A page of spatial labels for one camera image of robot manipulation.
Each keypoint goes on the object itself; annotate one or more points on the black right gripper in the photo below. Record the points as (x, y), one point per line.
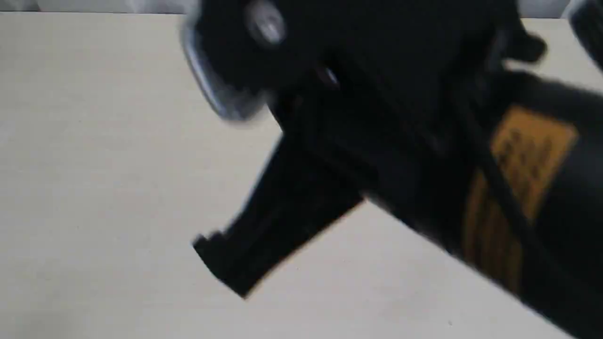
(338, 148)

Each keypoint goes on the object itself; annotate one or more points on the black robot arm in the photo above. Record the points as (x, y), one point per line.
(409, 103)

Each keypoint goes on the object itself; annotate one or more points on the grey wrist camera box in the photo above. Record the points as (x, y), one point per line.
(230, 104)

